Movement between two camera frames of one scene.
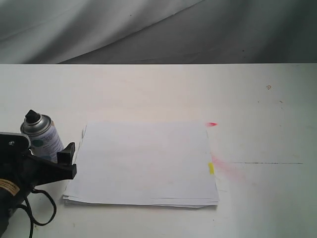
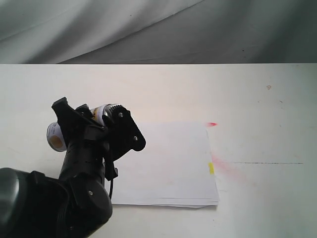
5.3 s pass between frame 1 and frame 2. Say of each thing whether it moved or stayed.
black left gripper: moved
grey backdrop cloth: stayed
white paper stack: stayed
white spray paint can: moved
